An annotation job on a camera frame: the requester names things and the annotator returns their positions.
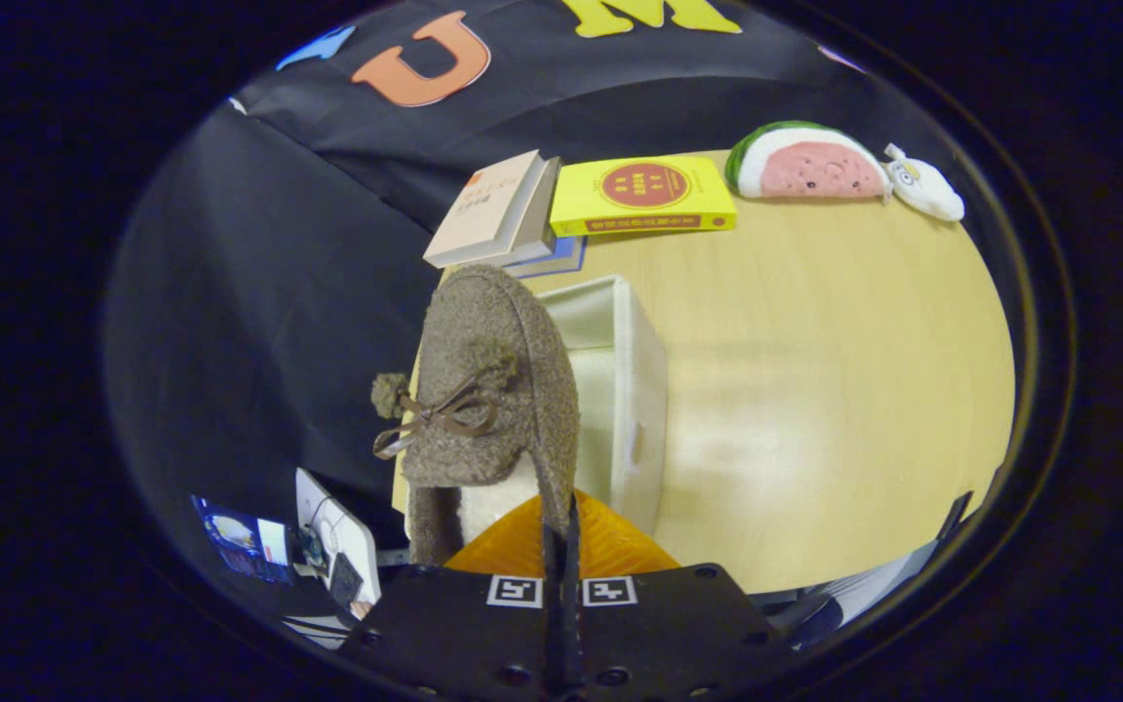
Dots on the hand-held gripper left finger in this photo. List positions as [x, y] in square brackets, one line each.
[464, 643]

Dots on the watermelon slice plush toy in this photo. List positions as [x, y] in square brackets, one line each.
[815, 166]

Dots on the blue book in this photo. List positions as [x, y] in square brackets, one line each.
[561, 261]

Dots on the black backdrop cloth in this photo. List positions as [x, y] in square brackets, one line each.
[259, 292]

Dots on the brown fuzzy shoe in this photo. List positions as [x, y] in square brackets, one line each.
[493, 322]

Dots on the blue printed packet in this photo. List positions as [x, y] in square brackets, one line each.
[240, 546]

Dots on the cream fabric storage box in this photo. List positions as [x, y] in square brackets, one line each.
[635, 390]

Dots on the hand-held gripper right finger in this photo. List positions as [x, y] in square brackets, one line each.
[659, 634]

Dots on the white device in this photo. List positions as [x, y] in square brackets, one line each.
[328, 531]

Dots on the white plush toy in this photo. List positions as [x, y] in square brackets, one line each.
[927, 190]

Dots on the yellow book with red circle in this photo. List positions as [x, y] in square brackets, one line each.
[644, 210]

